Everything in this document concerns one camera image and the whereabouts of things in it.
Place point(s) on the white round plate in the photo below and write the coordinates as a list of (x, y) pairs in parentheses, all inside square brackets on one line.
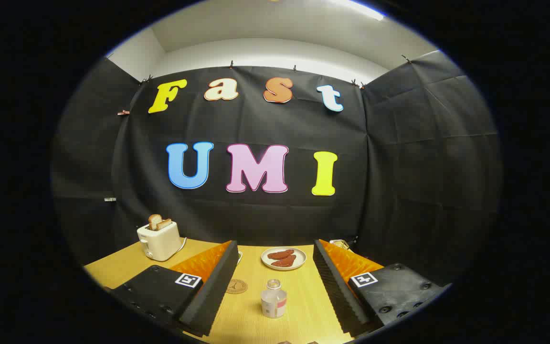
[(301, 258)]

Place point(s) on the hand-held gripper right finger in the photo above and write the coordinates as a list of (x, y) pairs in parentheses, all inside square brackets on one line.
[(337, 291)]

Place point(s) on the black backdrop cloth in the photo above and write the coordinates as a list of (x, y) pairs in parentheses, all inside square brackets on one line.
[(256, 215)]

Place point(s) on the round cork coaster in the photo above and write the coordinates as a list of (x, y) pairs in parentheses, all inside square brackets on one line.
[(237, 286)]

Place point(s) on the wooden table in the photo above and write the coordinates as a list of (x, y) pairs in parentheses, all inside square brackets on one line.
[(299, 301)]

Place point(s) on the white toaster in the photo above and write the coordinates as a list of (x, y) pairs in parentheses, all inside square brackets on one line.
[(160, 241)]

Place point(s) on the red meat slice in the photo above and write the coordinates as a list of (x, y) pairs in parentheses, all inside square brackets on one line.
[(280, 253), (284, 261)]

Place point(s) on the clear juice bottle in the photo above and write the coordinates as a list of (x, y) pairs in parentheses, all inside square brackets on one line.
[(273, 301)]

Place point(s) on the toast slices in toaster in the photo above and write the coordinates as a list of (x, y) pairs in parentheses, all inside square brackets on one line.
[(157, 222)]

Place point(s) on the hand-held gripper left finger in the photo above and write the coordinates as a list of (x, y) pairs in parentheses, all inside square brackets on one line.
[(213, 291)]

